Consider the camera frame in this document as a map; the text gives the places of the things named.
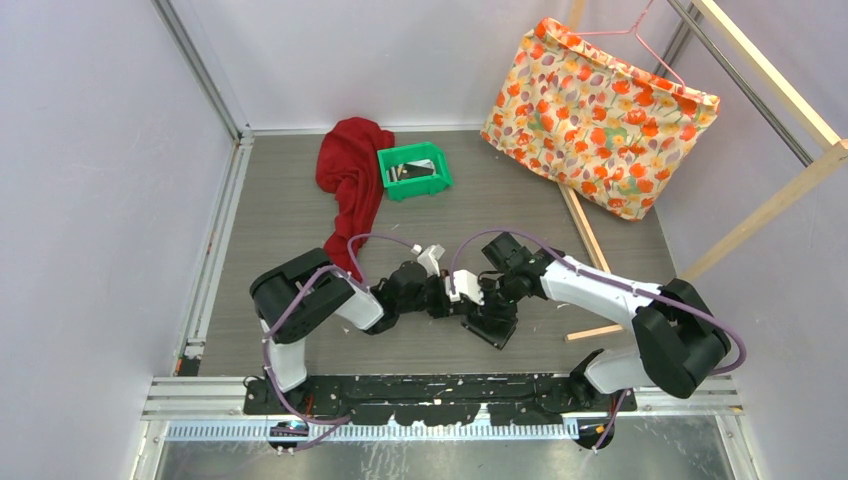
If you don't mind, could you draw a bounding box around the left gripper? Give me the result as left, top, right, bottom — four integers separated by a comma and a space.
397, 268, 471, 318

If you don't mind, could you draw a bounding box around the green plastic bin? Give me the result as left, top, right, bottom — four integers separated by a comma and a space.
377, 142, 454, 201

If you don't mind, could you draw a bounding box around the black credit card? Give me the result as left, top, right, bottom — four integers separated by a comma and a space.
397, 164, 435, 180

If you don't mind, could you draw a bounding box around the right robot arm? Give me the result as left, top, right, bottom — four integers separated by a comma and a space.
481, 229, 747, 411

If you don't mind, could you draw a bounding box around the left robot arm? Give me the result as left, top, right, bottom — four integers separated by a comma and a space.
249, 248, 468, 414

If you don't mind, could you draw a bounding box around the red cloth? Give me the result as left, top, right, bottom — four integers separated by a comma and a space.
315, 117, 395, 271

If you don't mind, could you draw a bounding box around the floral fabric bag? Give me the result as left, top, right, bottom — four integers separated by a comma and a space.
481, 18, 720, 221

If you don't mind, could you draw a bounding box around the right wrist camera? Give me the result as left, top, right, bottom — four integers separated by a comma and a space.
444, 270, 485, 306

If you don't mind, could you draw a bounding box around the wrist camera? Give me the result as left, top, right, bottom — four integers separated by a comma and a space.
411, 244, 445, 276
444, 270, 485, 306

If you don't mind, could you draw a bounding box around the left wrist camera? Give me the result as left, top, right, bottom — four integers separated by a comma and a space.
411, 244, 445, 276

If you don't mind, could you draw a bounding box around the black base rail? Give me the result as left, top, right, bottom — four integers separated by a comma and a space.
242, 373, 637, 427

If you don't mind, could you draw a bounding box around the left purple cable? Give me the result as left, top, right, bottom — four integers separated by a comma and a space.
262, 233, 425, 453

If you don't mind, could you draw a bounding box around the pink wire hanger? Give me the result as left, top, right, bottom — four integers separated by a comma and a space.
570, 0, 688, 91

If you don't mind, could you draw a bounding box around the wooden frame rack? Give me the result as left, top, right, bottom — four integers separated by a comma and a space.
585, 1, 847, 363

